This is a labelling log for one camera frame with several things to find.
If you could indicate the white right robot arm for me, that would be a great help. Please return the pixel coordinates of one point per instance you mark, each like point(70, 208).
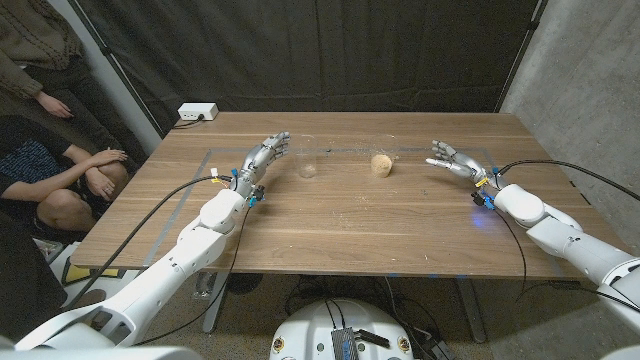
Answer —
point(565, 240)

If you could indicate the seated person blue patterned shirt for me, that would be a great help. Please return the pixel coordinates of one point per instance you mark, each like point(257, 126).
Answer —
point(30, 160)

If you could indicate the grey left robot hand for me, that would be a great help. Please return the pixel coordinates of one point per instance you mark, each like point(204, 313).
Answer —
point(257, 162)

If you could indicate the black backdrop stand pole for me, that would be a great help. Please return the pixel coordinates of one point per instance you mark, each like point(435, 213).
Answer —
point(105, 50)
point(533, 24)

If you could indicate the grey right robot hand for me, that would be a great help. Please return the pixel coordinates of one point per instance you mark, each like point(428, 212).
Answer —
point(465, 166)

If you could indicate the sugar-filled clear plastic cup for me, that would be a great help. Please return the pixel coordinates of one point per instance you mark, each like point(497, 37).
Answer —
point(381, 166)

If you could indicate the white table leg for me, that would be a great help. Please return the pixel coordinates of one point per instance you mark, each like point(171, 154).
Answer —
point(472, 312)
point(215, 305)

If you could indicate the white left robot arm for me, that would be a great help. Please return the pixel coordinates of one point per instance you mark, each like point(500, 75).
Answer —
point(200, 245)

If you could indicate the white power strip box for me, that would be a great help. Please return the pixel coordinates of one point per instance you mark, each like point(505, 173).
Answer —
point(197, 111)

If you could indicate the black floor fan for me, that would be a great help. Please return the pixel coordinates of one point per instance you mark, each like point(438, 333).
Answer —
point(245, 282)

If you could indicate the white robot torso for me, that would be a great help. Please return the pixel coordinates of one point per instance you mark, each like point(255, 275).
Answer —
point(310, 325)

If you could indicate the black backdrop curtain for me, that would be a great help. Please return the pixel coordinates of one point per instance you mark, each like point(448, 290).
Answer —
point(320, 50)

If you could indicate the floral patterned cloth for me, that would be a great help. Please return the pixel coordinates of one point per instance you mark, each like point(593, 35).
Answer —
point(46, 246)

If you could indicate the yellow and black floor object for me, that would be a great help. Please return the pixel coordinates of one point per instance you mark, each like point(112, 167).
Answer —
point(80, 274)

